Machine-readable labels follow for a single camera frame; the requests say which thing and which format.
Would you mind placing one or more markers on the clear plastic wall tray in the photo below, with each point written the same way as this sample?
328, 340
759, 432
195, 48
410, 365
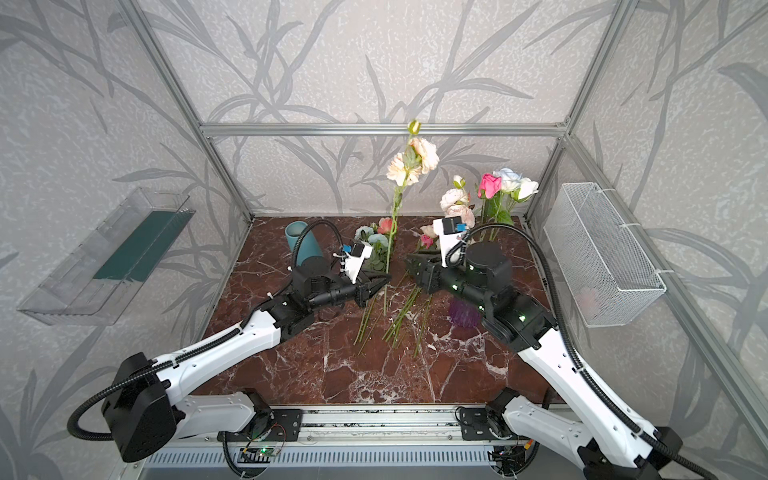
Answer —
95, 283

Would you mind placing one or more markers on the pink white rose bunch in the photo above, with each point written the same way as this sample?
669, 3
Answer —
417, 303

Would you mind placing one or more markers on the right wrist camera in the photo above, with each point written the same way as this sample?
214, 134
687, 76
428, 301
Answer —
450, 232

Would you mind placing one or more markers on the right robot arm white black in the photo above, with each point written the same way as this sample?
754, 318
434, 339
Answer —
570, 360

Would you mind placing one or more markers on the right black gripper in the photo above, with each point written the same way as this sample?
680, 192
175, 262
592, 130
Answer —
426, 276

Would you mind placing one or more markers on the peach carnation stem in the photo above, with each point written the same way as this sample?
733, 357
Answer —
457, 202

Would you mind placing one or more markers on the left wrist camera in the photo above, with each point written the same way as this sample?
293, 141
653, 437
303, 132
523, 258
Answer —
352, 258

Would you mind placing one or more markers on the blue purple glass vase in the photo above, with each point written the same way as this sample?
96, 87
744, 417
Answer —
463, 314

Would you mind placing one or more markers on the teal ceramic vase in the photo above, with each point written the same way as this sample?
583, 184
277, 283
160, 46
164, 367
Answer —
302, 243

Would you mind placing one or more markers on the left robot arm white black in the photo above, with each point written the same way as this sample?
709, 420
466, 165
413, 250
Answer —
151, 402

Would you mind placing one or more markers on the cream peach flower stem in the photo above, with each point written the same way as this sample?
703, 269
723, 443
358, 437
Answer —
419, 157

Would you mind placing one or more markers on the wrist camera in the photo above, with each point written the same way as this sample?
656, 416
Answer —
450, 232
352, 258

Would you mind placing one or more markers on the white wire mesh basket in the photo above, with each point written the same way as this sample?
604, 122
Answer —
609, 275

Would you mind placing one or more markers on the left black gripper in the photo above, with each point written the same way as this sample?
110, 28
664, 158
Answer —
359, 289

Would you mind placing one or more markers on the white rose stem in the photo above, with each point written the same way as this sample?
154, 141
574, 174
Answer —
515, 189

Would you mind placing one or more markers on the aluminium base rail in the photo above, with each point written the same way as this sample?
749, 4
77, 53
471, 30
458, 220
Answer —
348, 436

